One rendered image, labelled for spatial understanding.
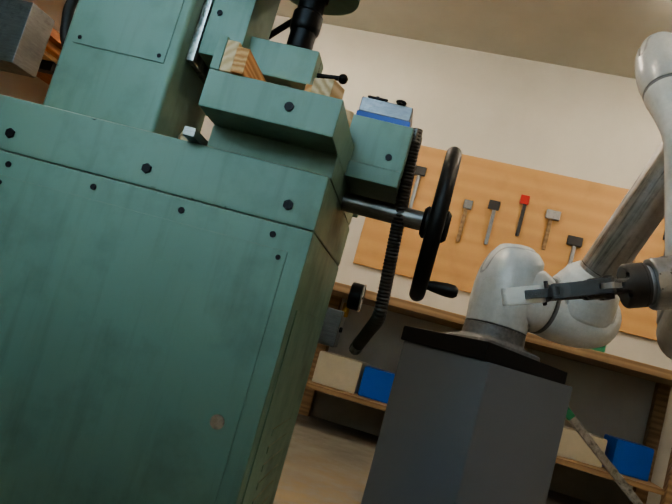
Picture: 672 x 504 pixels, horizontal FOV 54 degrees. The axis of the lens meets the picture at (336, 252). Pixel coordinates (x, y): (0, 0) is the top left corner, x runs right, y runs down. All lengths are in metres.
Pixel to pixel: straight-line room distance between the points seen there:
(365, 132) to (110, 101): 0.46
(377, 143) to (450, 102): 3.57
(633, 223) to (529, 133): 3.03
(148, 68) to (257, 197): 0.37
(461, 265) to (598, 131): 1.26
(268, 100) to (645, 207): 1.01
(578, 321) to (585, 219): 2.84
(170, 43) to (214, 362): 0.59
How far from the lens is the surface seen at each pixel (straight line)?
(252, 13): 1.32
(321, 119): 0.98
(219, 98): 1.03
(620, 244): 1.73
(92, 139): 1.15
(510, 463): 1.63
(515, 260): 1.68
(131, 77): 1.29
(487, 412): 1.53
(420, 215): 1.22
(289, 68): 1.30
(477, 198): 4.54
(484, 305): 1.66
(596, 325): 1.79
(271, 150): 1.07
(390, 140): 1.21
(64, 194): 1.14
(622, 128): 4.81
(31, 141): 1.20
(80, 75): 1.33
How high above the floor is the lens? 0.57
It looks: 7 degrees up
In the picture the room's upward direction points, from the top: 16 degrees clockwise
